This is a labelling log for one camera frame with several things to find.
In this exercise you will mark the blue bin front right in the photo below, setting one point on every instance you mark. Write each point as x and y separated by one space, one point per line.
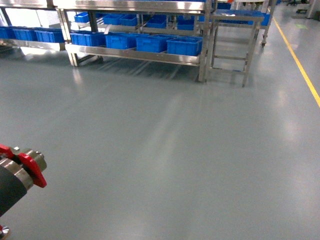
187 46

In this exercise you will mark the left stainless shelf rack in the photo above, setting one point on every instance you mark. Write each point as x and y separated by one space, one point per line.
46 5

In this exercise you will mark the robot arm with red clamps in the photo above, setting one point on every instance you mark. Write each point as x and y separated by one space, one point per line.
19 171

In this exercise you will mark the small stainless steel table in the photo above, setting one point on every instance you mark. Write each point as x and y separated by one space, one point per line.
225 18

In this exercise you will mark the long stainless steel shelf rack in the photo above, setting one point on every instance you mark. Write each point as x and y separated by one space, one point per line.
78 53

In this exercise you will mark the blue bin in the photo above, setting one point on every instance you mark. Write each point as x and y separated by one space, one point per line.
153 43
87 38
187 46
122 41

